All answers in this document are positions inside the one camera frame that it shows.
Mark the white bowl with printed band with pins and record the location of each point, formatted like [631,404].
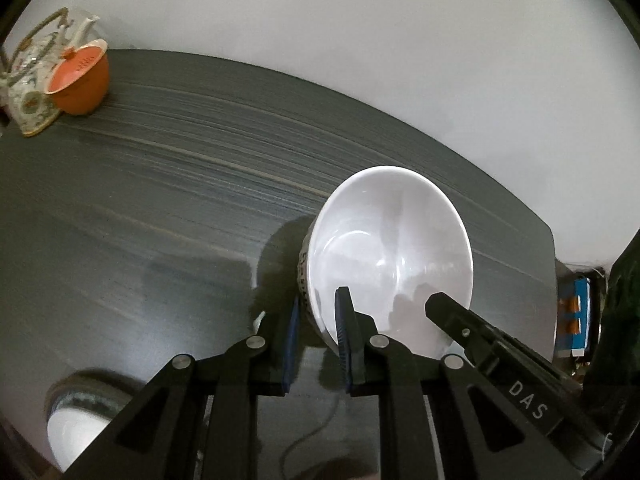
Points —
[390,220]

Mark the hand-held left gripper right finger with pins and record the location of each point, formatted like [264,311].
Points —
[344,340]

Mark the large blue floral plate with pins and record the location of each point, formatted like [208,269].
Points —
[90,395]

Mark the orange cup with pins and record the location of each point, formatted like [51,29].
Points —
[82,85]

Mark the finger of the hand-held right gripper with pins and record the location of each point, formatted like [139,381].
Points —
[460,322]

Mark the blue and orange box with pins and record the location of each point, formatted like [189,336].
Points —
[580,300]

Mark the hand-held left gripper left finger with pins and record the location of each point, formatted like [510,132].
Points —
[290,350]

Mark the patterned ceramic teapot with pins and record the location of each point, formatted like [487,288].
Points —
[30,95]

